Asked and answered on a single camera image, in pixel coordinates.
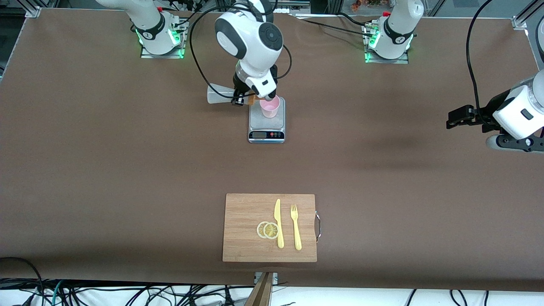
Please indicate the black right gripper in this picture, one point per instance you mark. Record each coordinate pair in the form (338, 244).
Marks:
(239, 86)

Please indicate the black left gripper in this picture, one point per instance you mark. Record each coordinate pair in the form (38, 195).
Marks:
(483, 118)

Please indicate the clear sauce bottle orange cap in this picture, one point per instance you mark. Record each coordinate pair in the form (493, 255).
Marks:
(219, 94)

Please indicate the pink plastic cup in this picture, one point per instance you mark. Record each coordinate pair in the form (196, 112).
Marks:
(270, 109)

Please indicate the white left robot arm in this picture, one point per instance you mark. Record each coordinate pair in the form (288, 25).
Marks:
(395, 29)

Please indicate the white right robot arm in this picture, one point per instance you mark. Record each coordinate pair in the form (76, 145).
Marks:
(250, 38)

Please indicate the silver digital kitchen scale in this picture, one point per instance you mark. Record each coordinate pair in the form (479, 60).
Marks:
(267, 127)

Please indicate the white power strip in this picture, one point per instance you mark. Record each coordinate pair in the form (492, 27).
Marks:
(290, 10)

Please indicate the wooden cutting board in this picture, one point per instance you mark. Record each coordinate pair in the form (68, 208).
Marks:
(246, 229)

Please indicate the lemon slice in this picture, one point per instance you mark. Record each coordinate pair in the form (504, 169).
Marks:
(260, 230)
(271, 230)

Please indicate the yellow plastic knife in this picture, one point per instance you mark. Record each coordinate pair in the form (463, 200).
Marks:
(279, 225)

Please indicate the yellow plastic fork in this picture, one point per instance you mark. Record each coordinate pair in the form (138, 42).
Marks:
(296, 229)

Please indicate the brown table cover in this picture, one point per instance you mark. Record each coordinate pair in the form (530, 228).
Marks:
(127, 212)

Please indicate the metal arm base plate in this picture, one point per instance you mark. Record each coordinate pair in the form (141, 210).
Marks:
(369, 57)
(178, 42)

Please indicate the aluminium frame corner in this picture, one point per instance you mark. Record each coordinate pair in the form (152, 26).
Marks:
(519, 21)
(32, 10)

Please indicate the small metal bracket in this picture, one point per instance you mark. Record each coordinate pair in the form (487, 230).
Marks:
(275, 278)

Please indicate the wooden post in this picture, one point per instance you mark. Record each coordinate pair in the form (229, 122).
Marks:
(261, 293)

